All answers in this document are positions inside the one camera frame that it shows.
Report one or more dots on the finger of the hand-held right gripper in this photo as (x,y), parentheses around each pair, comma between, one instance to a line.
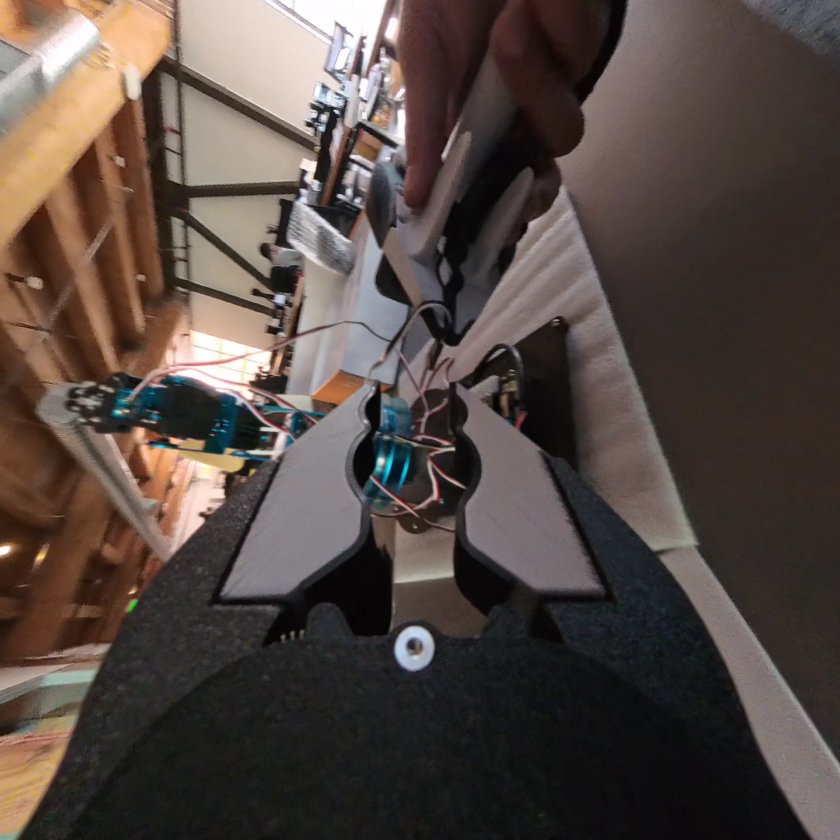
(410,272)
(479,289)

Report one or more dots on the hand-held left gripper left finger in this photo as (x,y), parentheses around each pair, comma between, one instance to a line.
(295,525)

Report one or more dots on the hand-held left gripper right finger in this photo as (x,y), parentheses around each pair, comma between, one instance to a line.
(525,525)

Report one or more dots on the black circuit board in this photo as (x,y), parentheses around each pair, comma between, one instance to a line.
(505,400)

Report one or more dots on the blue toy robot arm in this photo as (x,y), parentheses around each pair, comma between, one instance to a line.
(190,413)

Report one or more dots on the person's right hand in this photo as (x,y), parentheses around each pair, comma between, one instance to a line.
(453,59)

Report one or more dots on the white cardboard box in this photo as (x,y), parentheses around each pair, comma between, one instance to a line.
(334,341)

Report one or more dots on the white foam sheet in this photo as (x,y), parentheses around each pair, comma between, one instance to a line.
(623,459)

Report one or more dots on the grey ceiling pipe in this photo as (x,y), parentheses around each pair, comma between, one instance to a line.
(111,472)

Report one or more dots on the white instruction sheet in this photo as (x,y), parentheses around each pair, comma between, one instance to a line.
(754,656)

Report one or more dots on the silver air duct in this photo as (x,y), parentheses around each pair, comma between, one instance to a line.
(46,59)

